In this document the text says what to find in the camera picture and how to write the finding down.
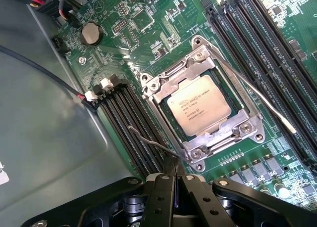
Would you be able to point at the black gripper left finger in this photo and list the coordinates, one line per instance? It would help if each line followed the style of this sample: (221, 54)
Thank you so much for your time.
(158, 199)

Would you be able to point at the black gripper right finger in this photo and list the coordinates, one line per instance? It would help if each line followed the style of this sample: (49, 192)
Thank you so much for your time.
(203, 207)

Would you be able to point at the metal CPU socket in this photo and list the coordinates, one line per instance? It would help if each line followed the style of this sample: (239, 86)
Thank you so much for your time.
(158, 94)

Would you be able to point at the silver coin cell battery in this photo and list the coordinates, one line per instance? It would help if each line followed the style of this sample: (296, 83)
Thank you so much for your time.
(91, 34)

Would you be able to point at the silver motherboard screw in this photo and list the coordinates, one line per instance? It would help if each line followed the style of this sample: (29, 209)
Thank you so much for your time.
(82, 60)

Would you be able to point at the green motherboard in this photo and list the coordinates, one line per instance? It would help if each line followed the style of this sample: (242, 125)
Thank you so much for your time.
(173, 26)

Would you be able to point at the silver CPU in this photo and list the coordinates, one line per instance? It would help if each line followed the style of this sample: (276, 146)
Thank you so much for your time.
(198, 105)

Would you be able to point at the black RAM slot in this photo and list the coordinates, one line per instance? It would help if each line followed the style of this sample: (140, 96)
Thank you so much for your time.
(146, 113)
(272, 71)
(133, 133)
(287, 36)
(262, 88)
(141, 123)
(123, 140)
(282, 56)

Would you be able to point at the grey metal PC case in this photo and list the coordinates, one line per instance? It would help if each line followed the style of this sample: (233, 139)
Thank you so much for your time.
(37, 128)

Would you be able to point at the long locking lever white tip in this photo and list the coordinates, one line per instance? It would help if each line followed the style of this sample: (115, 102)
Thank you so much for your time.
(288, 125)

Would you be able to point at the white plastic part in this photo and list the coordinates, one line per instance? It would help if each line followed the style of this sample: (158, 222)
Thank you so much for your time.
(3, 173)

